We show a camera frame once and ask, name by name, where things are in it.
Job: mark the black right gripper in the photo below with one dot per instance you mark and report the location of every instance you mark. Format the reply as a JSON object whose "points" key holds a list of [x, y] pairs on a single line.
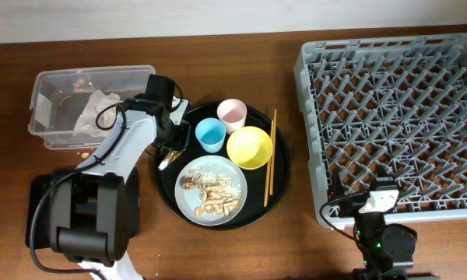
{"points": [[352, 204]]}

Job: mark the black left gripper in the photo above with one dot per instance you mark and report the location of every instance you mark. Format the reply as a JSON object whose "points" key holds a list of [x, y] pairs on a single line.
{"points": [[181, 141]]}

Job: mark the gold snack wrapper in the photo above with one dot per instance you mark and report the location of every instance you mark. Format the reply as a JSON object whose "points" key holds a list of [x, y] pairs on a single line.
{"points": [[171, 156]]}

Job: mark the light blue plastic cup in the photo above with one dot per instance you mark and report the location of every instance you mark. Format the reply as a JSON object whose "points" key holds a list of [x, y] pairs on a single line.
{"points": [[210, 133]]}

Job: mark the white napkin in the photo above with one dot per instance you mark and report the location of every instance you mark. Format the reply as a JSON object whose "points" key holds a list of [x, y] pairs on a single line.
{"points": [[97, 102]]}

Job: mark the pink plastic cup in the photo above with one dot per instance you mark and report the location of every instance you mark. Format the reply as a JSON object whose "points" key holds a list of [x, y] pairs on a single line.
{"points": [[232, 113]]}

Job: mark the yellow plastic bowl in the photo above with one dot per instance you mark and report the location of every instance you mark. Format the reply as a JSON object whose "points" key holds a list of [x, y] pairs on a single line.
{"points": [[249, 148]]}

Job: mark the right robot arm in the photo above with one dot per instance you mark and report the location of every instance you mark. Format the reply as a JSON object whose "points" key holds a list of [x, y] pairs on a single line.
{"points": [[387, 249]]}

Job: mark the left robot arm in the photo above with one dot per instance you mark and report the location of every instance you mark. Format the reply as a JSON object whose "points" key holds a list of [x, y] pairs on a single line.
{"points": [[93, 211]]}

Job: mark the grey dishwasher rack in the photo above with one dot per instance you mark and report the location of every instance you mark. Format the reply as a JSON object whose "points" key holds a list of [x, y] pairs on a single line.
{"points": [[397, 104]]}

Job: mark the clear plastic waste bin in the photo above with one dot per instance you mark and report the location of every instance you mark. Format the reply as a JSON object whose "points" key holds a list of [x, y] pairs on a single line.
{"points": [[60, 96]]}

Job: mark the round black tray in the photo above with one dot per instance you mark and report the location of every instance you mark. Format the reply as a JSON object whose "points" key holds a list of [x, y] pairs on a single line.
{"points": [[253, 209]]}

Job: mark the grey plate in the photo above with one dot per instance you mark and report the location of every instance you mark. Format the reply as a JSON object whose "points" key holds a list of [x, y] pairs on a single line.
{"points": [[187, 201]]}

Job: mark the food scraps on plate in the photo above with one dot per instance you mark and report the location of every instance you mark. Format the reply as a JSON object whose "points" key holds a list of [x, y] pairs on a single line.
{"points": [[218, 194]]}

